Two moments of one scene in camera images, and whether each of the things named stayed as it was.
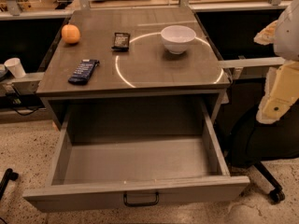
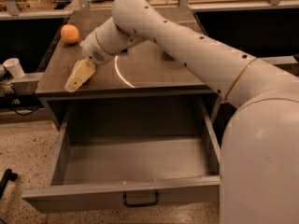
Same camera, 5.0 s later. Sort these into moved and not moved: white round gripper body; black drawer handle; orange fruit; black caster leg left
Moved: white round gripper body
Not moved: orange fruit; black caster leg left; black drawer handle
